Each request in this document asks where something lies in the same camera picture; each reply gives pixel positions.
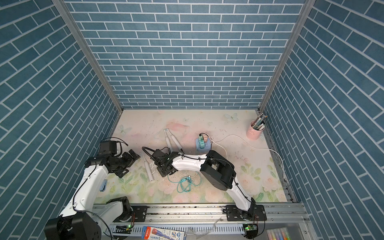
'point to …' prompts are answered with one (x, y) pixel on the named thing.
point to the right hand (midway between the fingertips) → (164, 170)
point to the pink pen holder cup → (252, 133)
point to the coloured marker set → (280, 233)
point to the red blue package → (149, 233)
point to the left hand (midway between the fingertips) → (138, 160)
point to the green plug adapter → (200, 138)
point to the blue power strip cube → (207, 147)
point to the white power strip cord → (251, 144)
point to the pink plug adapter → (205, 138)
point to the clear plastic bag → (199, 234)
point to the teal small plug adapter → (202, 144)
